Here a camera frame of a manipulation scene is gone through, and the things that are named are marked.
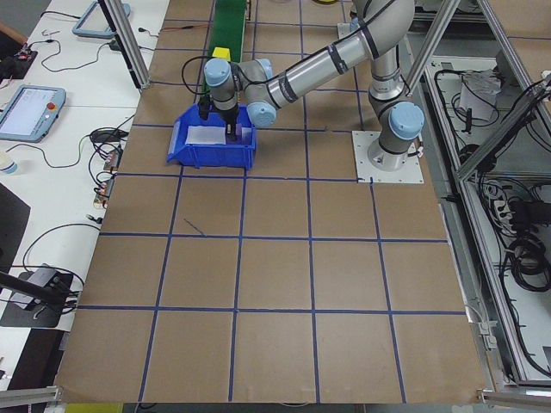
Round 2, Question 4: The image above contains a white foam pad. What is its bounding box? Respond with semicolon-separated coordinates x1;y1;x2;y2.
184;125;253;145

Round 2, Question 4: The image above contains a blue plastic storage bin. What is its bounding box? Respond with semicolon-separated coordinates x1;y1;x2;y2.
166;104;258;170

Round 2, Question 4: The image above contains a green conveyor belt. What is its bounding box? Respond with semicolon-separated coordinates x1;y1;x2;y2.
198;0;253;95

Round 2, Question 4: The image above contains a small circuit board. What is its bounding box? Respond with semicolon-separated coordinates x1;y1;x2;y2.
93;178;115;210
102;148;124;173

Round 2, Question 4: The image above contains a small black power adapter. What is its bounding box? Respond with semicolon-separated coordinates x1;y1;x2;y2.
89;128;130;144

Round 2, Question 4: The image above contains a light blue teach pendant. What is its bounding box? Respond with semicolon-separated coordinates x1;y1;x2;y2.
71;0;132;40
0;84;67;143

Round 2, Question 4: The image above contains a black electronics device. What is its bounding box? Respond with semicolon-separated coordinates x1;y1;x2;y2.
0;42;40;83

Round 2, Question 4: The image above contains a black flat panel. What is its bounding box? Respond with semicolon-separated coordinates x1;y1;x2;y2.
0;182;32;276

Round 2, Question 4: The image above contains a white crumpled bag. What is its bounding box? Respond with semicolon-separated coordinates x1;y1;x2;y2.
458;71;503;121

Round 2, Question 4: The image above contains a white power strip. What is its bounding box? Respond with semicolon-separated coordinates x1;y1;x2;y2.
486;188;517;225

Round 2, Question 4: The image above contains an aluminium corner bar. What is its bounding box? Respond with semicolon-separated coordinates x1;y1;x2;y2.
475;386;551;405
0;385;65;405

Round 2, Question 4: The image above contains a black braided camera cable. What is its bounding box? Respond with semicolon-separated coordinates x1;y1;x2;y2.
180;55;213;104

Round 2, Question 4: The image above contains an aluminium profile post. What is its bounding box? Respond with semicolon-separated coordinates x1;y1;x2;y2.
97;0;152;90

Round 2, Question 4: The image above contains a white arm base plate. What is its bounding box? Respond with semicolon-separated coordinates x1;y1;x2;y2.
350;130;425;185
337;22;362;43

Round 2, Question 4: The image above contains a black camera stand base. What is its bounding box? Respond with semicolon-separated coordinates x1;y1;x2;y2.
0;264;81;330

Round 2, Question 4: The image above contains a V-shaped metal bar frame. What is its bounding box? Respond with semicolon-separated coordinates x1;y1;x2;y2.
404;0;551;413

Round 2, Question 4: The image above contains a black coiled cable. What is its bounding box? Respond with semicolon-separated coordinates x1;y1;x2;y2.
501;231;551;293

